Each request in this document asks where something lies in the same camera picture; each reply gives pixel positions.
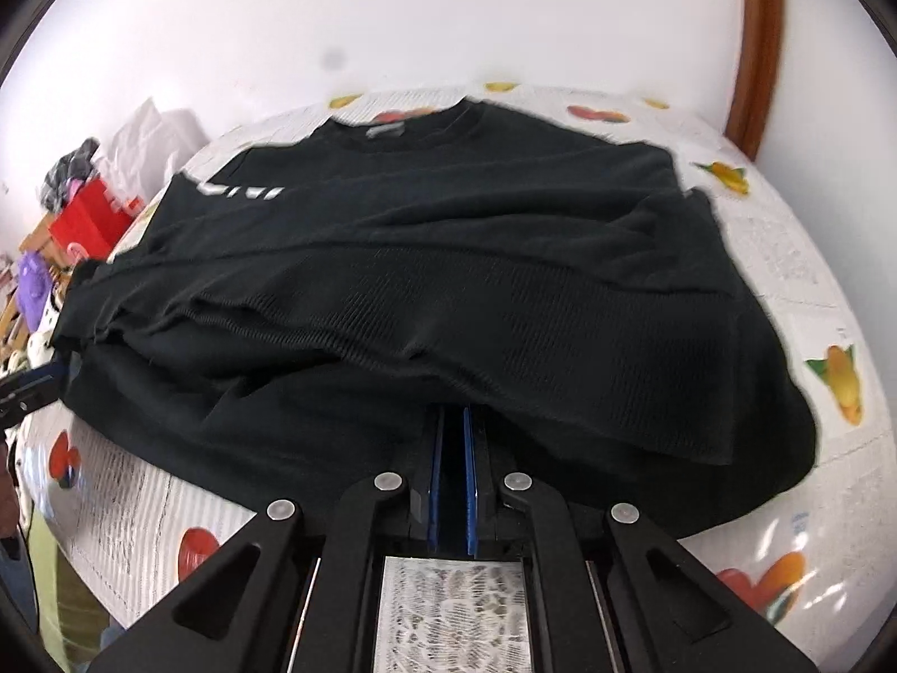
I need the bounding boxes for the wooden furniture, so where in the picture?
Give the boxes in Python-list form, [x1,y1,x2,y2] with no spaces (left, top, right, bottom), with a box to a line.
[17,220,67,257]

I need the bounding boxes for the plaid cloth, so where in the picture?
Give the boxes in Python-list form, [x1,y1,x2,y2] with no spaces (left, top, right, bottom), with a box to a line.
[43,139,100,211]

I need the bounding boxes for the black sweatshirt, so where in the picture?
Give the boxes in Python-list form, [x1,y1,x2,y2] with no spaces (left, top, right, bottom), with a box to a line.
[50,99,820,537]

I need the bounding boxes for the white plastic bag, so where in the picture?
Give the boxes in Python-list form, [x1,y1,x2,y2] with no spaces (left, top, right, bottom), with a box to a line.
[98,98,211,197]

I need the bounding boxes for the fruit print tablecloth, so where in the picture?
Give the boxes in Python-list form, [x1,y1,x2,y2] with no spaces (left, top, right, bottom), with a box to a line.
[17,80,887,646]

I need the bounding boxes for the green cloth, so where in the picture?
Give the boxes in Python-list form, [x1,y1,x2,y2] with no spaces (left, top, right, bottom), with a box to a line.
[28,526,108,673]

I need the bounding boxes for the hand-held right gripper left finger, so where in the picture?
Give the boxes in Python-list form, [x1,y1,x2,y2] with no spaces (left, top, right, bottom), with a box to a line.
[91,407,445,673]

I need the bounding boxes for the wooden door frame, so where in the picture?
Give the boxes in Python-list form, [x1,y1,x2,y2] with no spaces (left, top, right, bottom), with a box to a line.
[725,0,783,159]

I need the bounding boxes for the purple item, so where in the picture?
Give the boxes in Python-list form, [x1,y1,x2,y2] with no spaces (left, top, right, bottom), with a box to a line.
[17,252,54,328]

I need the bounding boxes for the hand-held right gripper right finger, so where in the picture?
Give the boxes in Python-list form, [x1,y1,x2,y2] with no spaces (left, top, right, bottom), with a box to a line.
[463,407,817,673]

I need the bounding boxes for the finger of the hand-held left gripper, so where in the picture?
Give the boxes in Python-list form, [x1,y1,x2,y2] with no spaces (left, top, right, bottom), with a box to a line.
[0,357,71,430]

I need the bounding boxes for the red paper bag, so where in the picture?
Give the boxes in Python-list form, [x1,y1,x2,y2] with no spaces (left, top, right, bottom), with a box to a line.
[49,178,145,262]

